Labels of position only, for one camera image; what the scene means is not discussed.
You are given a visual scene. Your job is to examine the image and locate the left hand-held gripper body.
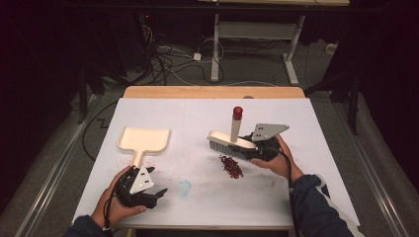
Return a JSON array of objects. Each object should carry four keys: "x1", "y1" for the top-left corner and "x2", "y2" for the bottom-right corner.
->
[{"x1": 115, "y1": 165, "x2": 159, "y2": 209}]

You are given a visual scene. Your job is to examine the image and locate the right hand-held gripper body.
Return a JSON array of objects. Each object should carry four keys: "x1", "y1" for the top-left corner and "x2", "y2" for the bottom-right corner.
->
[{"x1": 245, "y1": 122, "x2": 291, "y2": 162}]

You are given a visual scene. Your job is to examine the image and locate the cream brush with red tip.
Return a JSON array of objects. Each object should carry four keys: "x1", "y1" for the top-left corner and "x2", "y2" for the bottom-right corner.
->
[{"x1": 207, "y1": 106, "x2": 259, "y2": 157}]

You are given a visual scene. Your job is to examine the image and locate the scatter of red beans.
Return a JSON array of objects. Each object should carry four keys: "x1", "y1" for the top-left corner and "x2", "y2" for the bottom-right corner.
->
[{"x1": 218, "y1": 155, "x2": 245, "y2": 180}]

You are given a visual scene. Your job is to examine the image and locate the cream plastic dustpan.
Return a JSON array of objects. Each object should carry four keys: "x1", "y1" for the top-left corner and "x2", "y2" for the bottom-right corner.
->
[{"x1": 117, "y1": 126, "x2": 172, "y2": 169}]

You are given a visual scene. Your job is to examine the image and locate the person's right hand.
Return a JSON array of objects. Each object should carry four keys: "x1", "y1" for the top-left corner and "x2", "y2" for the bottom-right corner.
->
[{"x1": 250, "y1": 133, "x2": 304, "y2": 184}]

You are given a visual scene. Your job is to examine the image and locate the person's left hand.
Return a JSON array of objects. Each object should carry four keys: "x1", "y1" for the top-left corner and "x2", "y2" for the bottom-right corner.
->
[{"x1": 91, "y1": 165, "x2": 148, "y2": 229}]

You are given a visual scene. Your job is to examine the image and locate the white table mat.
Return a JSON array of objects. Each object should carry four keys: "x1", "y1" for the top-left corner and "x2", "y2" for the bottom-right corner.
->
[{"x1": 71, "y1": 97, "x2": 361, "y2": 228}]

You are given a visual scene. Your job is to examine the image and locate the wooden table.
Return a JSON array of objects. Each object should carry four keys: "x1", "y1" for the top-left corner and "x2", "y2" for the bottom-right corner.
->
[{"x1": 123, "y1": 85, "x2": 306, "y2": 231}]

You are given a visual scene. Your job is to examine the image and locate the black metal stand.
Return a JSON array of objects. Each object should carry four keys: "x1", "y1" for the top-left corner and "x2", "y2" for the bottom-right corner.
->
[{"x1": 304, "y1": 65, "x2": 362, "y2": 136}]

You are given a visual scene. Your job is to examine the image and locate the white-legged desk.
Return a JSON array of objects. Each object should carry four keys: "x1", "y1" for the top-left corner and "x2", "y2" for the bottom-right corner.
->
[{"x1": 197, "y1": 0, "x2": 351, "y2": 86}]

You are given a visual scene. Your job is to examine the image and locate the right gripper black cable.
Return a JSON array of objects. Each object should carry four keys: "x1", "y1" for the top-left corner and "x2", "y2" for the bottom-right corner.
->
[{"x1": 261, "y1": 146, "x2": 301, "y2": 237}]

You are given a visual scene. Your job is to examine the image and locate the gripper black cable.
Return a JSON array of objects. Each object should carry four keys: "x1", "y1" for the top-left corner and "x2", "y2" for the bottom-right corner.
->
[
  {"x1": 261, "y1": 146, "x2": 301, "y2": 237},
  {"x1": 103, "y1": 171, "x2": 132, "y2": 237}
]

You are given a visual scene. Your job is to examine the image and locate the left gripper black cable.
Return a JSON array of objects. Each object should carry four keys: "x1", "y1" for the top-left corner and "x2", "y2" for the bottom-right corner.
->
[{"x1": 103, "y1": 171, "x2": 132, "y2": 237}]

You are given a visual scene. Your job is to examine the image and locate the white floor cable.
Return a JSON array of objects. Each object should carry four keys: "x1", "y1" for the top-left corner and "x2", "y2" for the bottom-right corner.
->
[{"x1": 166, "y1": 67, "x2": 278, "y2": 87}]

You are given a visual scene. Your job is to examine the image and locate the black floor cable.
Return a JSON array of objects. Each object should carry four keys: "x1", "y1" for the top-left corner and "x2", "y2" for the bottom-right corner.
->
[{"x1": 81, "y1": 100, "x2": 119, "y2": 162}]

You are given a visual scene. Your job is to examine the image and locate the metal floor rail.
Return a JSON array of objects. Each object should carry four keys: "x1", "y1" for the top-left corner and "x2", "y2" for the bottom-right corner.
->
[
  {"x1": 332, "y1": 102, "x2": 409, "y2": 237},
  {"x1": 14, "y1": 93, "x2": 100, "y2": 237}
]

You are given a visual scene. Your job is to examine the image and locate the tangle of black floor cables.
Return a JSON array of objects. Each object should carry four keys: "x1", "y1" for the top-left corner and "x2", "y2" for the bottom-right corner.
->
[{"x1": 141, "y1": 23, "x2": 228, "y2": 87}]

